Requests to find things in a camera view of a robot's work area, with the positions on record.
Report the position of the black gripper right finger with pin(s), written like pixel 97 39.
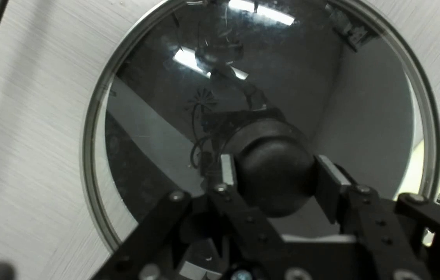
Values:
pixel 390 240

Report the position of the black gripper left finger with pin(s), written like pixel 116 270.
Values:
pixel 233 218

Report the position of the glass lid with black knob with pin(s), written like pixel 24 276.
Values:
pixel 261 103

